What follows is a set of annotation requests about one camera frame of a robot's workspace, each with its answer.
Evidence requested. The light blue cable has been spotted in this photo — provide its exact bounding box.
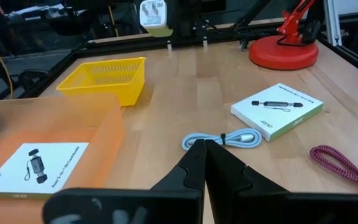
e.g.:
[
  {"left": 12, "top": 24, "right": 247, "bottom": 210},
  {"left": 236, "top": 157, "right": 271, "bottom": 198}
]
[{"left": 181, "top": 128, "right": 263, "bottom": 152}]

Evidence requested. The red desk stand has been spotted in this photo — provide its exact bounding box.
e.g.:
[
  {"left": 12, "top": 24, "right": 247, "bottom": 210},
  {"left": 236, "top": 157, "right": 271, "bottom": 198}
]
[{"left": 249, "top": 0, "right": 319, "bottom": 71}]

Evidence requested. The black table frame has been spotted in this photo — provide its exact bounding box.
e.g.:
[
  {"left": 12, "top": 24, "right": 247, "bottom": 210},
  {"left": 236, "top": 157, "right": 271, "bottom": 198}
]
[{"left": 20, "top": 18, "right": 358, "bottom": 100}]

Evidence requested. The green white charger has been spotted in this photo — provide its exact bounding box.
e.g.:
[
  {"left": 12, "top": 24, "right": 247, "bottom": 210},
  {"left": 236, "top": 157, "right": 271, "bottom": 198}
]
[{"left": 139, "top": 0, "right": 174, "bottom": 38}]

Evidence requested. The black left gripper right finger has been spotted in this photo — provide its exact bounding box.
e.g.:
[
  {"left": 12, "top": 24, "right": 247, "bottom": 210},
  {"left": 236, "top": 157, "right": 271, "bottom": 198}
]
[{"left": 205, "top": 139, "right": 358, "bottom": 224}]

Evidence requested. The cluttered background desk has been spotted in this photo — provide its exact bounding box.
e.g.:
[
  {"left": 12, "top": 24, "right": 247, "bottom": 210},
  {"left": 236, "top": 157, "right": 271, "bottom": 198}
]
[{"left": 0, "top": 2, "right": 86, "bottom": 22}]

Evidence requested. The orange translucent bin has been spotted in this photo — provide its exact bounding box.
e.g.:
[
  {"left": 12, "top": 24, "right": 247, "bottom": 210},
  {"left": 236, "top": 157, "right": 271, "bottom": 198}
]
[{"left": 0, "top": 93, "right": 126, "bottom": 224}]

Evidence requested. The silver aluminium profile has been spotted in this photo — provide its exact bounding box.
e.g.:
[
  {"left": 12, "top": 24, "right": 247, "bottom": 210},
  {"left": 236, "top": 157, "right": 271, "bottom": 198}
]
[{"left": 323, "top": 0, "right": 344, "bottom": 47}]

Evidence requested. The black power plug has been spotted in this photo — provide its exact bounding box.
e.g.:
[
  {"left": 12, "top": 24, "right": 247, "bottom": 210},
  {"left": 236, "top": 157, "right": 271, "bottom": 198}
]
[{"left": 237, "top": 30, "right": 262, "bottom": 50}]

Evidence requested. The yellow plastic basket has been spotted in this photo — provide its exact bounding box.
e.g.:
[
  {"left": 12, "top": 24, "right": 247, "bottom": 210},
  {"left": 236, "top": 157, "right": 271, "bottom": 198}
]
[{"left": 56, "top": 57, "right": 147, "bottom": 107}]

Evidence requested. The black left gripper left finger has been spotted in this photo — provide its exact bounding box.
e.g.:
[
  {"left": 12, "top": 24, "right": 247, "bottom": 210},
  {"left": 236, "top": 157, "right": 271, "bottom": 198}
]
[{"left": 42, "top": 139, "right": 207, "bottom": 224}]

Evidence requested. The white green acer box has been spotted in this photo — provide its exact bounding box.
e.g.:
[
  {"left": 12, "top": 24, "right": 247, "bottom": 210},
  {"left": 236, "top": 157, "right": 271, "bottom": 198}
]
[
  {"left": 0, "top": 142, "right": 90, "bottom": 200},
  {"left": 230, "top": 82, "right": 324, "bottom": 142}
]

